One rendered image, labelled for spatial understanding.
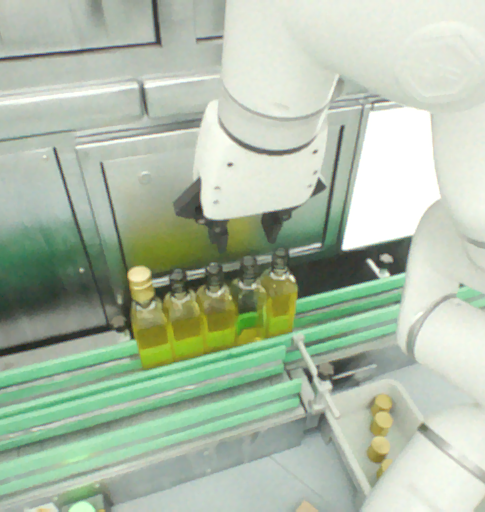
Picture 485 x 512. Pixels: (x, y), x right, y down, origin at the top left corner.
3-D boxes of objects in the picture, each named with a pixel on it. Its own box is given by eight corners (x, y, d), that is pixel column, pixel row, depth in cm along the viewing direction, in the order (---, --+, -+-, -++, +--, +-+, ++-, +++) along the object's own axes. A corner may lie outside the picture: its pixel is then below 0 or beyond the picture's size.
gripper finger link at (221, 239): (222, 190, 41) (218, 228, 47) (188, 195, 40) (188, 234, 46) (231, 218, 39) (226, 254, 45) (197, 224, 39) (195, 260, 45)
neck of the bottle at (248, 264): (253, 274, 75) (254, 253, 72) (259, 286, 73) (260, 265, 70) (237, 278, 75) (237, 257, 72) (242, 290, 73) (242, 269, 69)
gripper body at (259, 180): (319, 60, 33) (290, 158, 43) (188, 73, 31) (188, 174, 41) (358, 131, 30) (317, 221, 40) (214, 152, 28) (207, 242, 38)
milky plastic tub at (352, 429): (386, 397, 96) (395, 374, 90) (451, 501, 80) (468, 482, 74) (313, 420, 92) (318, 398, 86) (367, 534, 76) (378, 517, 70)
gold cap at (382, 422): (391, 435, 88) (396, 424, 85) (376, 440, 87) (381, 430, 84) (381, 419, 90) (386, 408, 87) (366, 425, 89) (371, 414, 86)
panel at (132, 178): (485, 213, 108) (550, 73, 85) (494, 220, 106) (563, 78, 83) (115, 295, 87) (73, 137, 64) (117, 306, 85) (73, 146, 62)
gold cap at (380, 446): (389, 460, 84) (394, 450, 81) (372, 466, 83) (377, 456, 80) (379, 443, 86) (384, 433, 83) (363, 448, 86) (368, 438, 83)
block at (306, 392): (301, 385, 91) (304, 365, 86) (320, 426, 84) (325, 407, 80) (285, 389, 90) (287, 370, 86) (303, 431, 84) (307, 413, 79)
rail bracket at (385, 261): (368, 283, 104) (380, 240, 95) (384, 303, 100) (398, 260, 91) (353, 287, 104) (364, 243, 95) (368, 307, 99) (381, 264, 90)
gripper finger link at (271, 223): (300, 177, 42) (287, 216, 48) (269, 182, 42) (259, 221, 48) (312, 203, 41) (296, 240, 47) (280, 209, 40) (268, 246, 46)
